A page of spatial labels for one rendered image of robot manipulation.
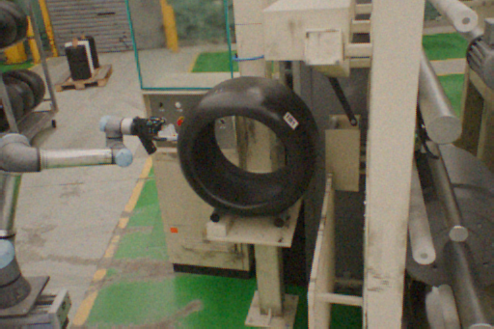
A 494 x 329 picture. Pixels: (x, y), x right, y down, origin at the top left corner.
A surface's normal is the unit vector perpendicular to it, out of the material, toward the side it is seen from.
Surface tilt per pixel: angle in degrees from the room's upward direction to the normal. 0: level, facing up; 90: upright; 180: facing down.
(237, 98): 42
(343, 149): 90
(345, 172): 90
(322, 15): 90
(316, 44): 72
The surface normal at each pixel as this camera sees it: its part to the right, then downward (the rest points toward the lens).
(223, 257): -0.24, 0.39
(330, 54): -0.25, 0.09
